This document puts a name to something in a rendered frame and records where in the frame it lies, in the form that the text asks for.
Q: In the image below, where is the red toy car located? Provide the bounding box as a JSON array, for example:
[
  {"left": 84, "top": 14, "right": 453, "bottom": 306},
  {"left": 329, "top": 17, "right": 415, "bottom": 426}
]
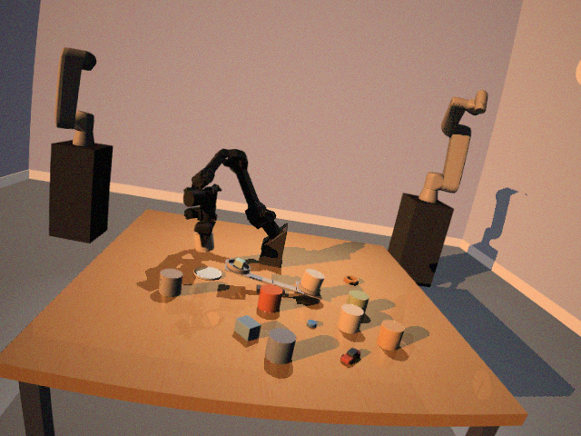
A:
[{"left": 340, "top": 347, "right": 360, "bottom": 365}]

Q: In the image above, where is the small orange ring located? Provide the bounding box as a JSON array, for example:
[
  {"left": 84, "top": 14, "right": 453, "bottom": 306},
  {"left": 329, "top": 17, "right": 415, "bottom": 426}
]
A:
[{"left": 343, "top": 275, "right": 359, "bottom": 285}]

